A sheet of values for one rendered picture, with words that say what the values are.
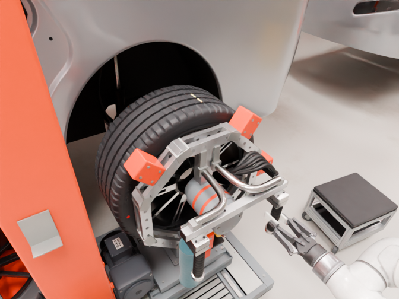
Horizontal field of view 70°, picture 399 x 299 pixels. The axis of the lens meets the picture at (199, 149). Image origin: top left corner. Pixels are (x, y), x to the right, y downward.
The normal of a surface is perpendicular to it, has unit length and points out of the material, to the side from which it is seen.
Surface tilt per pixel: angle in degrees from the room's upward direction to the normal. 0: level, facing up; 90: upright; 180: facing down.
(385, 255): 28
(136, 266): 0
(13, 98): 90
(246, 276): 0
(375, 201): 0
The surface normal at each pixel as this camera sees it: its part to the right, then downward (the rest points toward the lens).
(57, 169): 0.55, 0.54
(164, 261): 0.04, -0.79
